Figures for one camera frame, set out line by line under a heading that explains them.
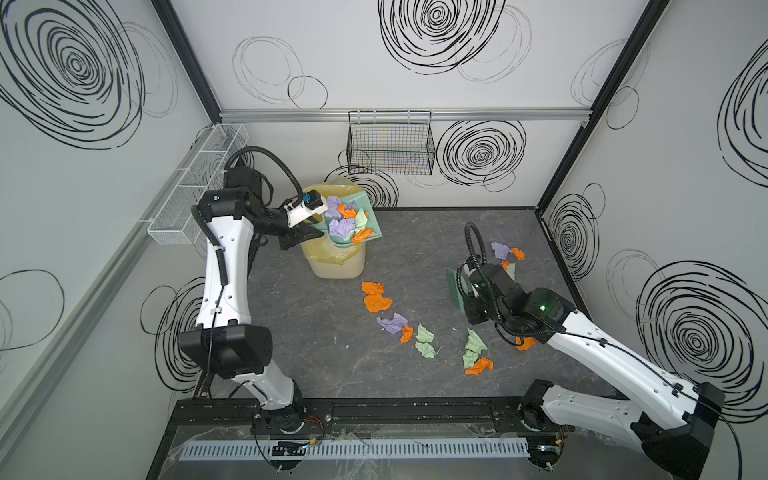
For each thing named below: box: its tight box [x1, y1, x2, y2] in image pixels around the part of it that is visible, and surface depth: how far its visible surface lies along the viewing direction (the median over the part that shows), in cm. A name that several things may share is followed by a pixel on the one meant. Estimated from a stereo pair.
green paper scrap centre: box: [415, 322, 434, 343], surface depth 88 cm
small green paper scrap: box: [415, 342, 436, 358], surface depth 86 cm
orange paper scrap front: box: [465, 357, 494, 376], surface depth 83 cm
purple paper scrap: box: [491, 242, 510, 260], surface depth 108 cm
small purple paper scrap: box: [376, 312, 408, 335], surface depth 91 cm
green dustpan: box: [312, 191, 382, 246], surface depth 72 cm
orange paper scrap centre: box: [361, 281, 385, 295], surface depth 98 cm
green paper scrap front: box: [462, 327, 488, 369], surface depth 85 cm
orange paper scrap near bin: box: [364, 294, 393, 313], surface depth 96 cm
